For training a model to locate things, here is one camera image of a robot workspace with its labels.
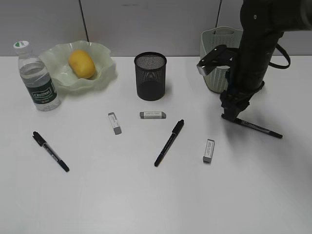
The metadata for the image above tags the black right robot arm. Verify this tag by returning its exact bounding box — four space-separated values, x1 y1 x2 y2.
220 0 312 121

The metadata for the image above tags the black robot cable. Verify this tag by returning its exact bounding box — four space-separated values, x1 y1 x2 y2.
269 43 291 70

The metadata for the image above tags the yellow mango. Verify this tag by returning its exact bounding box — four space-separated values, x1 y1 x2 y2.
69 50 96 79

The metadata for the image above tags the clear water bottle green label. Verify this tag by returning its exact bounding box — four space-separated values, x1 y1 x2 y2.
13 40 60 111

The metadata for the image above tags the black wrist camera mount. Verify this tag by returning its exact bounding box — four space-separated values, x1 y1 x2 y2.
196 44 238 76

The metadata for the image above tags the grey white eraser right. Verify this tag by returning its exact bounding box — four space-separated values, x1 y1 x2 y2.
203 139 215 164

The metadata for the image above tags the black mesh pen holder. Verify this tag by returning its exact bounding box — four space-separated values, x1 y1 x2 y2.
134 52 167 101

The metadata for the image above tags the pale green wavy plate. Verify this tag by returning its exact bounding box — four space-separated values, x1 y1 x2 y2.
39 40 116 93

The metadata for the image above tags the grey white eraser left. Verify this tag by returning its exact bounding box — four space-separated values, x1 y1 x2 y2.
108 112 122 135

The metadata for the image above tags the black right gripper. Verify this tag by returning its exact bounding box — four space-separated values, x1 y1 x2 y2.
220 89 254 119

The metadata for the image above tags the grey white eraser middle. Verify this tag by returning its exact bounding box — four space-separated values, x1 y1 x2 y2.
139 112 166 119

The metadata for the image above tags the grey white eraser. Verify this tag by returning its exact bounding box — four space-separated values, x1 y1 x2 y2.
139 112 166 119
108 112 122 135
203 139 215 164

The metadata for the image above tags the pale green woven basket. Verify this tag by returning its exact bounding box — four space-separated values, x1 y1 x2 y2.
200 26 243 94

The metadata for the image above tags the black marker pen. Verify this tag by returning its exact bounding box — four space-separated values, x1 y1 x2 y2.
33 132 70 172
221 114 283 139
154 119 184 167

